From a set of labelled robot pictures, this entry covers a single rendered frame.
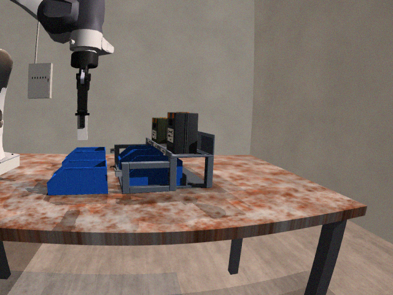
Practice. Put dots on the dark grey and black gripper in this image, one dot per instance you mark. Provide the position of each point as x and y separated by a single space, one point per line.
85 60

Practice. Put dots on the blue bin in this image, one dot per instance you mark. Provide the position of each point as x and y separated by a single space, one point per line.
153 176
86 153
133 151
87 177

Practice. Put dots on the grey metal shelf frame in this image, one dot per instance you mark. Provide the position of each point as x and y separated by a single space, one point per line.
205 148

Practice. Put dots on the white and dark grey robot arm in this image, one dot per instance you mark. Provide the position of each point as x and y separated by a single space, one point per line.
78 22

